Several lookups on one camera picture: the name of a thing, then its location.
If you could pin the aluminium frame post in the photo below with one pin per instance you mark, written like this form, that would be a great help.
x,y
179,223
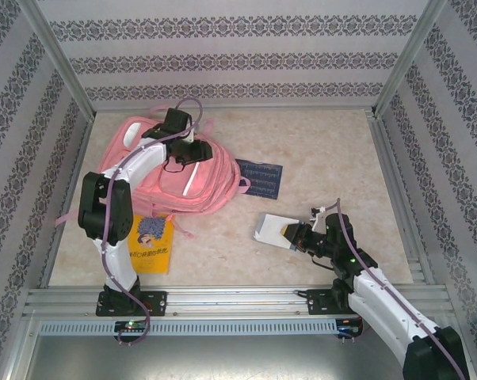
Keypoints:
x,y
56,59
409,59

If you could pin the navy blue printed booklet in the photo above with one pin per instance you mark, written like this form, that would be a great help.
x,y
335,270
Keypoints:
x,y
262,180

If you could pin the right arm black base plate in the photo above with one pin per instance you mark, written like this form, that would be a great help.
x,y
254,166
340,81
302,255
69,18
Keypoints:
x,y
317,302

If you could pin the pink school backpack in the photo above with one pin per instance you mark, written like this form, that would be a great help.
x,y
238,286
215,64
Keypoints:
x,y
207,182

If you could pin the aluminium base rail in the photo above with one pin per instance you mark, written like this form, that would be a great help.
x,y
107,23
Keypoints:
x,y
238,301

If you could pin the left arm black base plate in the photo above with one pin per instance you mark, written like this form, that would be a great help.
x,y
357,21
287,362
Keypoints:
x,y
155,302

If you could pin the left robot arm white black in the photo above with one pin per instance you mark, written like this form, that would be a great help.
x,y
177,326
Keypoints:
x,y
115,261

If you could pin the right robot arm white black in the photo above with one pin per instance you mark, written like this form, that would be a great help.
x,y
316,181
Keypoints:
x,y
389,308

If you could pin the yellow cartoon cover book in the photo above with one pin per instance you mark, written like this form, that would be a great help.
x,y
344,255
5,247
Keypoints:
x,y
151,257

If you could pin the white grey notebook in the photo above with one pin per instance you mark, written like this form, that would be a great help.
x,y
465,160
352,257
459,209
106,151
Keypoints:
x,y
270,229

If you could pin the grey metal panel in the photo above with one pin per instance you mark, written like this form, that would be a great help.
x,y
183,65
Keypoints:
x,y
238,360

